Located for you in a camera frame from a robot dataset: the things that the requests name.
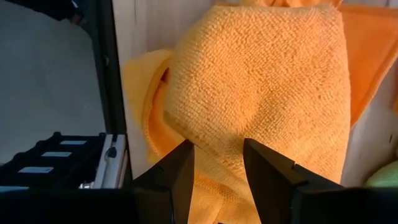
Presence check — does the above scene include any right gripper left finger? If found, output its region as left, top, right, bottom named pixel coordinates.
left=133, top=139, right=196, bottom=224

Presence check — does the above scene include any black case with white labels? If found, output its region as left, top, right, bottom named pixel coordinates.
left=0, top=131, right=108, bottom=194

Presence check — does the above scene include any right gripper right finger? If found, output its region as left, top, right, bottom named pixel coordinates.
left=243, top=138, right=343, bottom=224

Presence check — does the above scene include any silver metal bracket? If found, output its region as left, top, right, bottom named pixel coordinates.
left=78, top=133, right=129, bottom=190

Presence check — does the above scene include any black metal rig frame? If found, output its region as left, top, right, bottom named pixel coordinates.
left=83, top=0, right=133, bottom=188

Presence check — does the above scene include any orange microfiber towel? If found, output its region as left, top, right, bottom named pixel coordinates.
left=121, top=0, right=398, bottom=224

